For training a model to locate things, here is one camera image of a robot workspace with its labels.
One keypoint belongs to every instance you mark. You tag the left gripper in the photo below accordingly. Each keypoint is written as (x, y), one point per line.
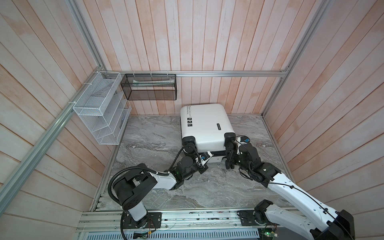
(203, 169)

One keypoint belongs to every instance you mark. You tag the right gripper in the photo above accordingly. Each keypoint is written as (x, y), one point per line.
(229, 157)

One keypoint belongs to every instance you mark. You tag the white and black suitcase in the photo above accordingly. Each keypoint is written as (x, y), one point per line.
(207, 128)

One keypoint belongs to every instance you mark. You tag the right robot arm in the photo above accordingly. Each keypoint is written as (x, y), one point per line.
(317, 222)

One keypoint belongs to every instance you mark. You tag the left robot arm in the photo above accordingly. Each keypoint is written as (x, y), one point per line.
(129, 186)

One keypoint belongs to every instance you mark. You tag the green circuit board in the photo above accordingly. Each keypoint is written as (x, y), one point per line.
(267, 234)

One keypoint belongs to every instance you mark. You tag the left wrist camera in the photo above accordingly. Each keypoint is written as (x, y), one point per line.
(206, 156)

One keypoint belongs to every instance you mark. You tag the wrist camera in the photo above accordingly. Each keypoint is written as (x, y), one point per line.
(206, 156)
(243, 140)

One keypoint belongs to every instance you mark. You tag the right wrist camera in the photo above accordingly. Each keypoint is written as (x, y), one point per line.
(243, 140)

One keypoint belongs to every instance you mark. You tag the aluminium front rail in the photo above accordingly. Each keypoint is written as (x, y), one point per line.
(184, 219)

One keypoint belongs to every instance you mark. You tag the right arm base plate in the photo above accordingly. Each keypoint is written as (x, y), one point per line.
(254, 218)

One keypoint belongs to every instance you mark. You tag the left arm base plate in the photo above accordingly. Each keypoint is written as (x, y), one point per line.
(150, 220)

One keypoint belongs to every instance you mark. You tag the black mesh wall basket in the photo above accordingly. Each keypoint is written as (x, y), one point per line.
(150, 87)

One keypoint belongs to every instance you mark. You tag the white wire mesh rack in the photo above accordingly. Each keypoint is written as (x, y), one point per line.
(103, 109)

